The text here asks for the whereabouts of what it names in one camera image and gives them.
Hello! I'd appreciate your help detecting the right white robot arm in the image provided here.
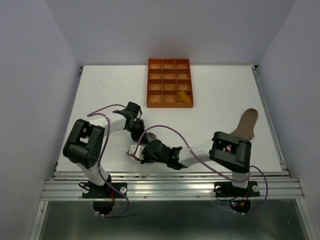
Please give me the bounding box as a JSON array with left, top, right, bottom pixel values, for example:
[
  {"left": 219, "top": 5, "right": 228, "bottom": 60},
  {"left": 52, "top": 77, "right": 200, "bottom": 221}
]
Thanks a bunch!
[{"left": 136, "top": 131, "right": 252, "bottom": 195}]

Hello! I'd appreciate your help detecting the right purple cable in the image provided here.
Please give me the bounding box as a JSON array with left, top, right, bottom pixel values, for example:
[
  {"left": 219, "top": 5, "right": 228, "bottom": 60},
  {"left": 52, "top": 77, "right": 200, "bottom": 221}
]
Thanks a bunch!
[{"left": 133, "top": 124, "right": 269, "bottom": 217}]

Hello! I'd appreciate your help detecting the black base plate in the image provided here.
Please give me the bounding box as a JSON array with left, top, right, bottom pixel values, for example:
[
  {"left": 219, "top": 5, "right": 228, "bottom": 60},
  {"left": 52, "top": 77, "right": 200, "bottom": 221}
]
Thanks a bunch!
[
  {"left": 214, "top": 181, "right": 260, "bottom": 198},
  {"left": 78, "top": 181, "right": 124, "bottom": 199}
]

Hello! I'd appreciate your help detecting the purple cable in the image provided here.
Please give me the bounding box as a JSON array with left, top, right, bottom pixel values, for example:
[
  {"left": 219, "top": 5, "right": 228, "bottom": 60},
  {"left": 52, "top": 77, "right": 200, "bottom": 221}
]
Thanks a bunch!
[
  {"left": 133, "top": 124, "right": 269, "bottom": 217},
  {"left": 87, "top": 104, "right": 131, "bottom": 218}
]

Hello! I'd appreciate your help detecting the orange compartment tray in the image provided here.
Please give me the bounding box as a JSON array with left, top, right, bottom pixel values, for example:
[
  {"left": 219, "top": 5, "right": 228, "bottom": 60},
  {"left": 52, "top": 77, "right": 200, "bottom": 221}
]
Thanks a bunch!
[{"left": 146, "top": 58, "right": 194, "bottom": 108}]

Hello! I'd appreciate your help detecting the grey striped sock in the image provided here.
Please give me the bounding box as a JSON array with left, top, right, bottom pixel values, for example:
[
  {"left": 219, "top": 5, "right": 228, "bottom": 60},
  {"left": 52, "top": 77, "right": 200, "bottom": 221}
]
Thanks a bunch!
[{"left": 140, "top": 132, "right": 157, "bottom": 146}]

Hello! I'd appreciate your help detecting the aluminium rail frame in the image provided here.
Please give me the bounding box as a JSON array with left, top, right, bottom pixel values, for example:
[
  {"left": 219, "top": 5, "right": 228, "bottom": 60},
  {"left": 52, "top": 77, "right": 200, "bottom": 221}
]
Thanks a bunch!
[{"left": 30, "top": 66, "right": 317, "bottom": 240}]

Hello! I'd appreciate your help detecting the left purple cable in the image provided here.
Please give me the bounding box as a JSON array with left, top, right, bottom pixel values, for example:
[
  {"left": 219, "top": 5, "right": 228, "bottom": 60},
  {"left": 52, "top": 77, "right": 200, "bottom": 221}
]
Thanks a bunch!
[{"left": 87, "top": 104, "right": 131, "bottom": 218}]

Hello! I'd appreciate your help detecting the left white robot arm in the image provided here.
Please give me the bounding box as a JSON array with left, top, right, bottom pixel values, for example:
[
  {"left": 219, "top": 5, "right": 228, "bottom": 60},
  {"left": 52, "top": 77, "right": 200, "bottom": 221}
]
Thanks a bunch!
[{"left": 62, "top": 101, "right": 145, "bottom": 197}]

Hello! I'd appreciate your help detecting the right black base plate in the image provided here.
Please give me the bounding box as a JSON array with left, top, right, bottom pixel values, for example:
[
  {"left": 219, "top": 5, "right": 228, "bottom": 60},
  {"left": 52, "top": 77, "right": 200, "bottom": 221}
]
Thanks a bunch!
[{"left": 214, "top": 181, "right": 260, "bottom": 198}]

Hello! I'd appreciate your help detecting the taupe maroon-cuffed sock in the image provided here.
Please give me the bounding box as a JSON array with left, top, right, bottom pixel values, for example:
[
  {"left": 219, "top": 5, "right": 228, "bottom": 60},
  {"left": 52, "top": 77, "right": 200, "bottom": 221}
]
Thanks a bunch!
[{"left": 230, "top": 108, "right": 259, "bottom": 141}]

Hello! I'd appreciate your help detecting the mustard yellow sock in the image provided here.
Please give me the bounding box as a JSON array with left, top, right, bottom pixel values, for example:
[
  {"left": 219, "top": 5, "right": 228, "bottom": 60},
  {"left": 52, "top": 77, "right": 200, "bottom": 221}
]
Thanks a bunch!
[{"left": 177, "top": 91, "right": 192, "bottom": 103}]

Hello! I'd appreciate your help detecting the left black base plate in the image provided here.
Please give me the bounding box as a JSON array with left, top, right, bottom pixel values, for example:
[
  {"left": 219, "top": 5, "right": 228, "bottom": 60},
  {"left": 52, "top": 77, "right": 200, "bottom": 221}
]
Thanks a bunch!
[{"left": 78, "top": 181, "right": 124, "bottom": 199}]

